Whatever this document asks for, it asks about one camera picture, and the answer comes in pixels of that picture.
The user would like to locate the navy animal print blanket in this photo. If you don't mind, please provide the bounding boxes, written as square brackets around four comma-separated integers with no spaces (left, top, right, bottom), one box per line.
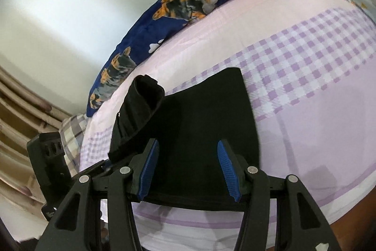
[86,0,276,118]

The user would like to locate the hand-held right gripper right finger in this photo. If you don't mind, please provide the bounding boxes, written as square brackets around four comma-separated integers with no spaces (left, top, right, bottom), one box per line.
[217,139,343,251]

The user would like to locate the brown plaid pillow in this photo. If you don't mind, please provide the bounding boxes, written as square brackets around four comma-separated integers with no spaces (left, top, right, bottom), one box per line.
[59,114,89,175]

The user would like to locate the black pants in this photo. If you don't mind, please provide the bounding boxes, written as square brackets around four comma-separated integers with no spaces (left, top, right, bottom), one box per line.
[107,67,263,212]

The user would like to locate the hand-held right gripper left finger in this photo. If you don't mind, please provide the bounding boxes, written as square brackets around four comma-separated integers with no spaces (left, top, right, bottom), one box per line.
[35,139,161,251]

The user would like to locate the pink purple checked bedsheet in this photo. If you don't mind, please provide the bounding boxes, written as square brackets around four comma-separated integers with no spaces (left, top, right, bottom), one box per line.
[78,0,376,251]

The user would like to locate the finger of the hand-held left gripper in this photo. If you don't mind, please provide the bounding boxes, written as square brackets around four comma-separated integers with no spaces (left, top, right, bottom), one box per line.
[77,159,118,181]

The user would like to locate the beige curtain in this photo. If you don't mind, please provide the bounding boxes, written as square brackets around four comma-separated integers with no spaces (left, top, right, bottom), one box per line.
[0,64,75,241]

